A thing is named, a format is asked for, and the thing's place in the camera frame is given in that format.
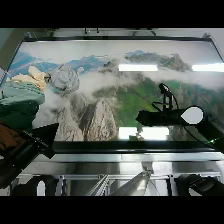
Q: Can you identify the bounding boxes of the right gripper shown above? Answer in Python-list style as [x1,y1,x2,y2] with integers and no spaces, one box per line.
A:
[135,109,184,128]

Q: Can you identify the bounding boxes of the grey T-shirt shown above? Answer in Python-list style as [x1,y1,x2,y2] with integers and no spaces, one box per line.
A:
[45,64,85,97]

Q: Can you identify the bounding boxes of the cream garment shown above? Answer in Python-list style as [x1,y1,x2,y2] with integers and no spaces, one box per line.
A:
[5,65,48,92]

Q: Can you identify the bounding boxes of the green garment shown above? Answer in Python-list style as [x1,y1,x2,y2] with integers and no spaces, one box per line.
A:
[0,80,46,132]

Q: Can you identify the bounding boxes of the brown garment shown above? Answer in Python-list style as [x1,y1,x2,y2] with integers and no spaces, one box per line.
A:
[0,120,27,155]

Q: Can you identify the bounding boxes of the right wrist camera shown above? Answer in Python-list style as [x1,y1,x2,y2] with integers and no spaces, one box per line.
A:
[158,82,175,112]

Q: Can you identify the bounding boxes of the black cable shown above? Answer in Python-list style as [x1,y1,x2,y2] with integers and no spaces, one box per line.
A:
[151,94,218,146]

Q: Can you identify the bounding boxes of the silver frame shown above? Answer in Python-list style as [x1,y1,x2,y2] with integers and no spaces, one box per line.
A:
[0,28,224,197]

